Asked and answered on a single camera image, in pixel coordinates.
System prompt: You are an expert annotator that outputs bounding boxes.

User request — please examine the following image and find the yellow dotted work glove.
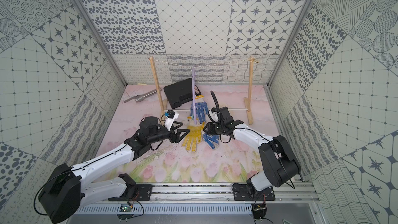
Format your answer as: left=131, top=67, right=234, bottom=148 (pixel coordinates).
left=182, top=121, right=205, bottom=152

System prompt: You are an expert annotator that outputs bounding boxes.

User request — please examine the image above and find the blue dotted glove with logo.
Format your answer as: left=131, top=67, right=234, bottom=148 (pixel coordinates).
left=190, top=95, right=209, bottom=124

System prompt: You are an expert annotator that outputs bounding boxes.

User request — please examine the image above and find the purple wavy clothes hanger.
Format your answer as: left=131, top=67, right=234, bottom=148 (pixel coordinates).
left=192, top=67, right=197, bottom=125

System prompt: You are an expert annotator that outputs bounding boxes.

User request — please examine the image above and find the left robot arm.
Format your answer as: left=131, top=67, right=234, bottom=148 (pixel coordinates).
left=34, top=116, right=190, bottom=224

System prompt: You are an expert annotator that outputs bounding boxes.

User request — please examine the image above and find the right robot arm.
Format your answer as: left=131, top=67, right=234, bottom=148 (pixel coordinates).
left=204, top=107, right=301, bottom=194

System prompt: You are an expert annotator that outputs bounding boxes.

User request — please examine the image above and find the black plastic case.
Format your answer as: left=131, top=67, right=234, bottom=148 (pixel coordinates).
left=163, top=78, right=193, bottom=109

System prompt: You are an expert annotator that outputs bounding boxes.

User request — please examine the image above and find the grey metal cylinder tool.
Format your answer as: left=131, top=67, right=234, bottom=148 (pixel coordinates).
left=123, top=89, right=157, bottom=103

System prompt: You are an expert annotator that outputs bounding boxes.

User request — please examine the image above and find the green circuit board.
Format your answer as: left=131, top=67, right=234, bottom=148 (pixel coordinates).
left=119, top=204, right=132, bottom=213

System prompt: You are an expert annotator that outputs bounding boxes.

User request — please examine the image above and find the black connector box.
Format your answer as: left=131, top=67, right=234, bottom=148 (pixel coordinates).
left=252, top=203, right=267, bottom=220

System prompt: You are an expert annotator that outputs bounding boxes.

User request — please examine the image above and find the black corrugated cable hose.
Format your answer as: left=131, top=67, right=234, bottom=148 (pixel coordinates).
left=210, top=91, right=221, bottom=116

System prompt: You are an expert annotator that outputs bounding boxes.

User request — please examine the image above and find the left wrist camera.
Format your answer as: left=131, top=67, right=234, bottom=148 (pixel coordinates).
left=164, top=110, right=179, bottom=131

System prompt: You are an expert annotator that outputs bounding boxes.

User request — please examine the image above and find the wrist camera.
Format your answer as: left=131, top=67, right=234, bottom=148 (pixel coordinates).
left=208, top=107, right=219, bottom=122
left=164, top=110, right=179, bottom=131

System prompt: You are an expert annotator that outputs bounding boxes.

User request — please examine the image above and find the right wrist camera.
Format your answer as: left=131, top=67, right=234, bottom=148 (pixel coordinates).
left=208, top=107, right=219, bottom=122

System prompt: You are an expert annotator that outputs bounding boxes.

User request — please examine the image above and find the wooden drying rack frame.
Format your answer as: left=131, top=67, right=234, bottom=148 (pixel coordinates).
left=149, top=56, right=258, bottom=125

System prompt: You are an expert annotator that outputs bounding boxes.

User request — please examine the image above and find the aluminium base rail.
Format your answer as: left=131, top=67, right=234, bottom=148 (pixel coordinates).
left=78, top=180, right=320, bottom=207

